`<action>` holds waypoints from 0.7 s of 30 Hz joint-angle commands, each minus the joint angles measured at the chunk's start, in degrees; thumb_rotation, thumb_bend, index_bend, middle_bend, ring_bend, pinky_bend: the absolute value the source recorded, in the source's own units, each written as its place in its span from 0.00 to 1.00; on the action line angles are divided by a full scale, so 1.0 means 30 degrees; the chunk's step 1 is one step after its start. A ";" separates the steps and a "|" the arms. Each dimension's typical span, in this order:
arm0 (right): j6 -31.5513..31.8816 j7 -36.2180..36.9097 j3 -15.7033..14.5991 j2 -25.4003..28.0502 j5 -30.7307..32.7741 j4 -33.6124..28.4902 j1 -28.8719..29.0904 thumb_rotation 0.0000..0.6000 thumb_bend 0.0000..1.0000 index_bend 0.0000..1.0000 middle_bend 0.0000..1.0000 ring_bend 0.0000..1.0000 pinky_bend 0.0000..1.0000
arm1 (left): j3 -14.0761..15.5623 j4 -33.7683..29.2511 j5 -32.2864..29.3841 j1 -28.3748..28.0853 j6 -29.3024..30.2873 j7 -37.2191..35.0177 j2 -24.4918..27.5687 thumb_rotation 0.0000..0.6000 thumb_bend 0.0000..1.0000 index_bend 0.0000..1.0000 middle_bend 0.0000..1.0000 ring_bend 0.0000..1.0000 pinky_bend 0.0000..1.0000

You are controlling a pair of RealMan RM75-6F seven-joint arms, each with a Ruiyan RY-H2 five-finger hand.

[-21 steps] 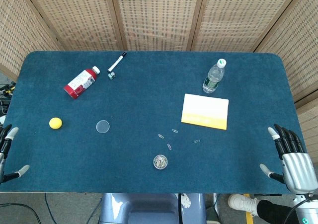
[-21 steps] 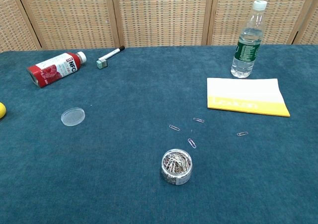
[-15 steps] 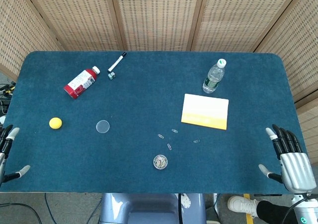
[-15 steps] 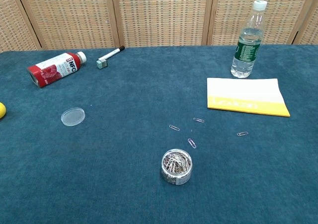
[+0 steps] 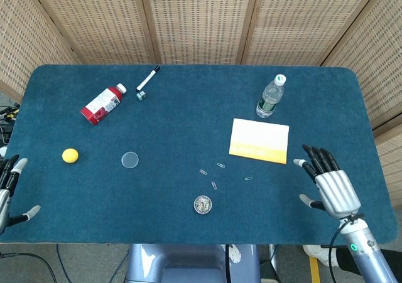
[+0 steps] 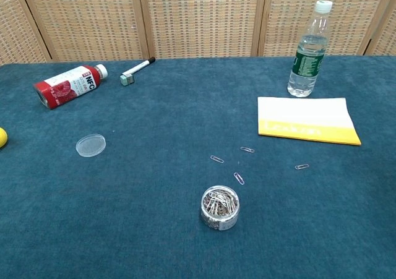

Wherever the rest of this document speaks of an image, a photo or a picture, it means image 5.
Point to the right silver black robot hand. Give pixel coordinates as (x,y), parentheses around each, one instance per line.
(336,189)

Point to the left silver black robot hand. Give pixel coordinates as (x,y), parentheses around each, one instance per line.
(4,198)

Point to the right robot arm blue silver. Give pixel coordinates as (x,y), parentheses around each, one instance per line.
(367,251)

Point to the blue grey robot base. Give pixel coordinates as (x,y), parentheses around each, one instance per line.
(188,264)

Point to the silver metal paper clip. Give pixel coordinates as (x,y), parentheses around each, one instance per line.
(203,172)
(214,185)
(221,165)
(249,179)

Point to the clear jar of toothpicks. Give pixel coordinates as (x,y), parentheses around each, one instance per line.
(202,204)

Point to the white shoe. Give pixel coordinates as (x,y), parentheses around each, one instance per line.
(317,254)

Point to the black trouser leg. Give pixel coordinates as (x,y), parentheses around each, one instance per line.
(347,261)

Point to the yellow ball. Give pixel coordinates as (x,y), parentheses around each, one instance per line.
(70,156)

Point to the yellow white sticky note pad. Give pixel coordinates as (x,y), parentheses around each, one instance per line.
(259,140)

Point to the clear water bottle green label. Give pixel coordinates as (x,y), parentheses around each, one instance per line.
(270,99)

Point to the clear round plastic lid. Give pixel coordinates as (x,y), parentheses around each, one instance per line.
(130,160)

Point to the red juice bottle white cap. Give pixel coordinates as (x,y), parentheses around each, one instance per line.
(102,105)

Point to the woven rattan screen panel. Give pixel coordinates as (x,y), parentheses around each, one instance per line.
(307,22)
(377,60)
(201,22)
(25,44)
(94,22)

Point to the blue felt table mat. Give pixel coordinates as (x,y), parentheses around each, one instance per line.
(188,123)

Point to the white marker black cap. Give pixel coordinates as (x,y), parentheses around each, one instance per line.
(146,79)

